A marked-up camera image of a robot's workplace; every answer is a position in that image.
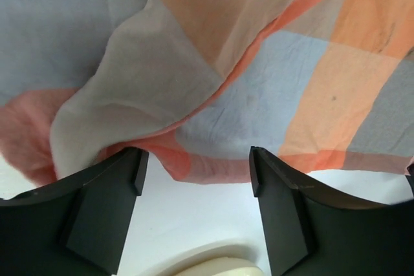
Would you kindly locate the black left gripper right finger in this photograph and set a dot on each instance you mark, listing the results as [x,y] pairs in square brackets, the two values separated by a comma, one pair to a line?
[311,228]

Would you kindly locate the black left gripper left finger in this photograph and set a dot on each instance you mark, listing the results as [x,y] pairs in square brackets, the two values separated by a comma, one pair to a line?
[77,225]

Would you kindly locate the cream round plate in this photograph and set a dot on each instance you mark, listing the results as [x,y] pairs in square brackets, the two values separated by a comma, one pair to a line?
[212,259]

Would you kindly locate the orange blue checkered cloth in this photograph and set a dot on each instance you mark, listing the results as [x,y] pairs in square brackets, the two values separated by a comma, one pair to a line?
[322,84]

